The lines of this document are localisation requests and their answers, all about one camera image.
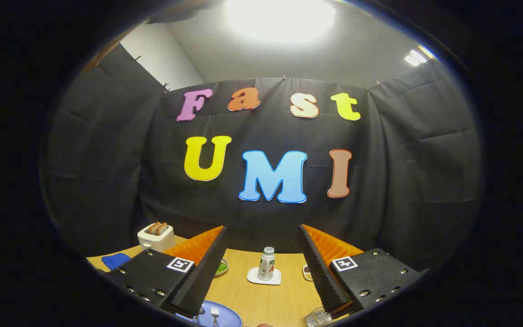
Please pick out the large ceiling light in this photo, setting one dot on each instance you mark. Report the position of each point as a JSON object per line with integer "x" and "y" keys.
{"x": 279, "y": 18}

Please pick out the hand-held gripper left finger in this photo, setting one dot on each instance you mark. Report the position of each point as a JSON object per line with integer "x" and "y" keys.
{"x": 207, "y": 272}

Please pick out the cream divided condiment tray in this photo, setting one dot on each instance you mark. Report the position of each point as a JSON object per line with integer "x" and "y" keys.
{"x": 307, "y": 272}

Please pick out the white square coaster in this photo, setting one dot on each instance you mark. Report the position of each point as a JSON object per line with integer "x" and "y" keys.
{"x": 252, "y": 277}

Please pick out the cream oval food plate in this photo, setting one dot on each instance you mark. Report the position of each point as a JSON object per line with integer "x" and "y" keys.
{"x": 223, "y": 272}

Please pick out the white toaster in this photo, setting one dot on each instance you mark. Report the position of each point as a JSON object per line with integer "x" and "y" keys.
{"x": 152, "y": 241}

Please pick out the small ceiling light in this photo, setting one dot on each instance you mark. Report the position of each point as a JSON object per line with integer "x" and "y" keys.
{"x": 416, "y": 57}

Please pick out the blue round plate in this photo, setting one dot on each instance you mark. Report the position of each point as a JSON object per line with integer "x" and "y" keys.
{"x": 228, "y": 316}

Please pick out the green lettuce leaf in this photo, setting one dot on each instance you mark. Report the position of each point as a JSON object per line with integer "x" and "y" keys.
{"x": 221, "y": 267}

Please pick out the small white drink bottle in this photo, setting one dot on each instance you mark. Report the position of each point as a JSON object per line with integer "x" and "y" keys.
{"x": 266, "y": 265}

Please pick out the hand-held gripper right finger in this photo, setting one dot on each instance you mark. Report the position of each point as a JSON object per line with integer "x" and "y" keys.
{"x": 318, "y": 268}

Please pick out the folded blue cloth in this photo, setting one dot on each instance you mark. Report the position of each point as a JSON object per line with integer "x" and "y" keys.
{"x": 115, "y": 260}

